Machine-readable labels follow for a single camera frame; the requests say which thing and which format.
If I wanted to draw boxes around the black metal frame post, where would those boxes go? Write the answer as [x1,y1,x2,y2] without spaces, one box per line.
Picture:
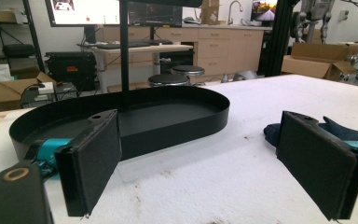
[265,0,296,77]

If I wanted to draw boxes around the sunset-picture screen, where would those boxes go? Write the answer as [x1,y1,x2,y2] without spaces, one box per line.
[250,0,279,23]

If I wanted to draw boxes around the black metal shelf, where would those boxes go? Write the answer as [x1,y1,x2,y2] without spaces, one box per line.
[0,0,47,75]

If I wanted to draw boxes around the white-screen monitor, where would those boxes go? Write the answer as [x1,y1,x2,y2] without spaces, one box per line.
[44,0,121,28]

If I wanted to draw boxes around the grey robot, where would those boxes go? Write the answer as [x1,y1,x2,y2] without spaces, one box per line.
[290,0,337,45]

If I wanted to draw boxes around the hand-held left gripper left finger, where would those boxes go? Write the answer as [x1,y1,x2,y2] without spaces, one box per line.
[54,108,123,217]

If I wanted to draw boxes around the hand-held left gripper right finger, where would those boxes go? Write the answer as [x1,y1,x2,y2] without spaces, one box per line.
[275,110,358,222]

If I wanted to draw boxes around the black keyboard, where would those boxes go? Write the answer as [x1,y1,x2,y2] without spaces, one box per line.
[95,41,152,50]

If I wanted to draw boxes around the black round stool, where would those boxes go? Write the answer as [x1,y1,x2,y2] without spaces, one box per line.
[147,73,191,89]
[170,64,206,77]

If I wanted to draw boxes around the black stand pole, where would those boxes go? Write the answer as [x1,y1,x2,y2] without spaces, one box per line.
[118,0,131,112]

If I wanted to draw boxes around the grey power device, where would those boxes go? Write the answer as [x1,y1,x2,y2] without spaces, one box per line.
[20,81,56,109]

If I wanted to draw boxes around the open cardboard box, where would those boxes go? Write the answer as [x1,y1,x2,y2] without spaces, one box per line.
[281,41,358,82]

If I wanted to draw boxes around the light wooden desk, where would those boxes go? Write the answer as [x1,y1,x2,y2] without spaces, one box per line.
[76,42,194,94]

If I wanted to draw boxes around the small cardboard box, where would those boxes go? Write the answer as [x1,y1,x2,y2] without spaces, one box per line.
[200,0,227,26]

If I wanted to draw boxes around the large flat cardboard box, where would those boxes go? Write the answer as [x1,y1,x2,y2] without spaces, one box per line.
[0,71,57,114]

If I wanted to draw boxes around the black oval tray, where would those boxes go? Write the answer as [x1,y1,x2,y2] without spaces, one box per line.
[8,85,231,163]

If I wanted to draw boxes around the black bag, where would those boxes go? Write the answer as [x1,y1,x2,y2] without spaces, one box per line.
[1,43,36,59]

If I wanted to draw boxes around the small black box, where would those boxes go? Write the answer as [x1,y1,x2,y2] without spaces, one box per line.
[53,80,79,101]

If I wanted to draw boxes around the metal faucet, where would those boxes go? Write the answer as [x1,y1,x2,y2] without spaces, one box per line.
[227,0,245,26]

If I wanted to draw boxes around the black hard case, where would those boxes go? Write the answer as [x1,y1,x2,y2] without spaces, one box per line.
[44,50,98,93]

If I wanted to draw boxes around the dark-screen monitor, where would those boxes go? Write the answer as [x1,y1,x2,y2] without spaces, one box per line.
[127,0,184,29]

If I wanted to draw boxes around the light wooden cabinets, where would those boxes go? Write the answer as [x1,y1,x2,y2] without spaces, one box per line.
[94,23,273,84]

